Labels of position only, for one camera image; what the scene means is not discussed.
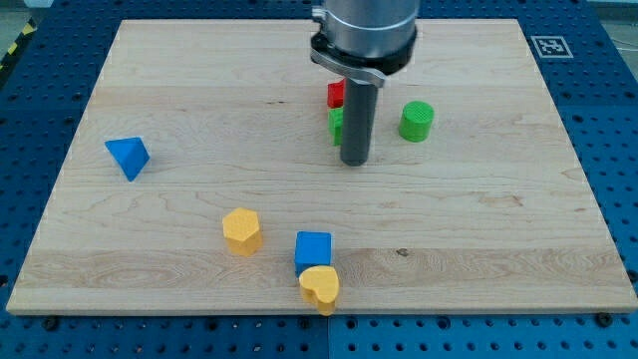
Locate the red block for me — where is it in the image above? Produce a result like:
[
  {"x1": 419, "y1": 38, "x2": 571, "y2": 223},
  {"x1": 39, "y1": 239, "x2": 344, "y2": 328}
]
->
[{"x1": 327, "y1": 79, "x2": 346, "y2": 109}]

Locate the blue triangle block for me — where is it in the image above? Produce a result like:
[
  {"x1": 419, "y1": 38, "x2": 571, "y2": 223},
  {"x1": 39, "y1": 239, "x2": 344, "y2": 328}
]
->
[{"x1": 105, "y1": 137, "x2": 150, "y2": 181}]

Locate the green star block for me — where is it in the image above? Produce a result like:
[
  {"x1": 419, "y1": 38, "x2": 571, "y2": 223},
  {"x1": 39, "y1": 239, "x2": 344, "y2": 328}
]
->
[{"x1": 328, "y1": 107, "x2": 343, "y2": 146}]

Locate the black bolt right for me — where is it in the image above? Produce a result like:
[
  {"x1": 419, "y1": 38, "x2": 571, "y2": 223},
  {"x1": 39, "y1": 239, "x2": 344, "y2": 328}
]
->
[{"x1": 595, "y1": 312, "x2": 614, "y2": 328}]

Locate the yellow hexagon block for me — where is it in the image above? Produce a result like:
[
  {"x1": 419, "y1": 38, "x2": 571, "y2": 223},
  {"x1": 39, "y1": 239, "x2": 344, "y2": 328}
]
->
[{"x1": 222, "y1": 207, "x2": 263, "y2": 256}]

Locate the yellow heart block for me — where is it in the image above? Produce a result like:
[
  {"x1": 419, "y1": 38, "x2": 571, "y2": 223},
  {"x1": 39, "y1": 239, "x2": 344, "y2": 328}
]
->
[{"x1": 298, "y1": 265, "x2": 340, "y2": 316}]

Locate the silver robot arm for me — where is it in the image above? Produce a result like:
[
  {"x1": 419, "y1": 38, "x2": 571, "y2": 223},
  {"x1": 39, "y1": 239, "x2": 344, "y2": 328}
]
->
[{"x1": 310, "y1": 0, "x2": 421, "y2": 88}]

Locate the white fiducial marker tag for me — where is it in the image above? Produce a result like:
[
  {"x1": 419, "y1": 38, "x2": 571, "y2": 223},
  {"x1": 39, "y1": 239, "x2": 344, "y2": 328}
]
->
[{"x1": 530, "y1": 35, "x2": 573, "y2": 59}]

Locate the blue cube block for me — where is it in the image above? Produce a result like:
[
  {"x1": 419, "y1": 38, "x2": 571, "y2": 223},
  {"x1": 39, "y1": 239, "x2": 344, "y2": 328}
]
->
[{"x1": 294, "y1": 231, "x2": 332, "y2": 277}]

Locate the wooden board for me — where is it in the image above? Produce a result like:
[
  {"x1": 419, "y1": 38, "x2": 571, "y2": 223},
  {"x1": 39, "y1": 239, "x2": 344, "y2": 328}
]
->
[{"x1": 7, "y1": 19, "x2": 637, "y2": 315}]

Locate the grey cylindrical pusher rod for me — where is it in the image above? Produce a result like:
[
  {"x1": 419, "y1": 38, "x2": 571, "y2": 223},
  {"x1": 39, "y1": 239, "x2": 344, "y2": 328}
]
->
[{"x1": 340, "y1": 78, "x2": 378, "y2": 167}]

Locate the green cylinder block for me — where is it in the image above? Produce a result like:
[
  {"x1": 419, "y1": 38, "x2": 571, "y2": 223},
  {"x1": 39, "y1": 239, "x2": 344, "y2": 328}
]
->
[{"x1": 399, "y1": 101, "x2": 435, "y2": 143}]

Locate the black bolt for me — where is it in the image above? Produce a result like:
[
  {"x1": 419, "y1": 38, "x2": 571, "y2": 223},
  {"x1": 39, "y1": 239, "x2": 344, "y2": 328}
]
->
[
  {"x1": 41, "y1": 316, "x2": 60, "y2": 332},
  {"x1": 595, "y1": 312, "x2": 614, "y2": 328}
]

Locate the black bolt left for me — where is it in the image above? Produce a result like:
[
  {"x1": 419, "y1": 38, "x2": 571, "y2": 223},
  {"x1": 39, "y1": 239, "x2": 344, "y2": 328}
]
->
[{"x1": 41, "y1": 316, "x2": 60, "y2": 332}]

